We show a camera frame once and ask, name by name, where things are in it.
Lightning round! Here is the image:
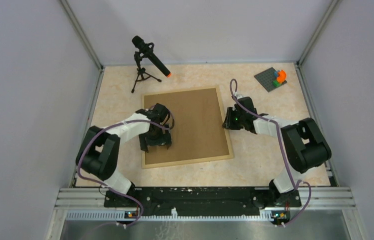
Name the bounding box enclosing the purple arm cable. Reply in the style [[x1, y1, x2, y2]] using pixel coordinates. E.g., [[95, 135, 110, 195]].
[[229, 78, 312, 228], [76, 105, 175, 229]]

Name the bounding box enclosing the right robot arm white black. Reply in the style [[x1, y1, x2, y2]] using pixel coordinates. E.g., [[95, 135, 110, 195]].
[[222, 96, 332, 206]]

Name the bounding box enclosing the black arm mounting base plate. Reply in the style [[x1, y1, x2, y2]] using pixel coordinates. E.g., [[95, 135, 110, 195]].
[[104, 186, 302, 217]]

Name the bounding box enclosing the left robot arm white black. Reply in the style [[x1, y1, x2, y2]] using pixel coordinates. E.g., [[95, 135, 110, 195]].
[[76, 103, 175, 207]]

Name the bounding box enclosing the colourful toy brick stack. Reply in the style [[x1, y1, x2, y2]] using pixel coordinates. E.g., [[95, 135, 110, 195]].
[[272, 70, 287, 88]]

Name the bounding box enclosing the aluminium front rail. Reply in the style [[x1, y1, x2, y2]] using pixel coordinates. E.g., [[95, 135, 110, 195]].
[[54, 187, 356, 222]]

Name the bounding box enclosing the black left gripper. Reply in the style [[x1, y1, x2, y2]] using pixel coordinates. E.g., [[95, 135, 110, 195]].
[[139, 123, 171, 153]]

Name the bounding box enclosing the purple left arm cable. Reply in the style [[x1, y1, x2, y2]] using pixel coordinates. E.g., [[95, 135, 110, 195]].
[[76, 105, 175, 229]]

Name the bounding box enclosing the grey building brick baseplate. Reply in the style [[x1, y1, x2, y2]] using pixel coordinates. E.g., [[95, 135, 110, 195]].
[[254, 67, 279, 93]]

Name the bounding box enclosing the black microphone orange tip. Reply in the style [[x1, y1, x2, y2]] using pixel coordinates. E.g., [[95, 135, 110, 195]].
[[132, 35, 171, 78]]

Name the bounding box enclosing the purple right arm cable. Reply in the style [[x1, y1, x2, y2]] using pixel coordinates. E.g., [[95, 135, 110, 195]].
[[229, 78, 312, 228]]

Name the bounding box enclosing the brown cardboard backing board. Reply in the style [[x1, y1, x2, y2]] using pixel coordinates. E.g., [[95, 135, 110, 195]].
[[144, 88, 230, 166]]

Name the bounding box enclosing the black mini tripod stand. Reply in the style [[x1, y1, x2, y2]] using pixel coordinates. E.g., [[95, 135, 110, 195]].
[[131, 51, 162, 93]]

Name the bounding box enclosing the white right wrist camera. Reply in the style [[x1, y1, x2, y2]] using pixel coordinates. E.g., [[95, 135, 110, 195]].
[[232, 94, 244, 100]]

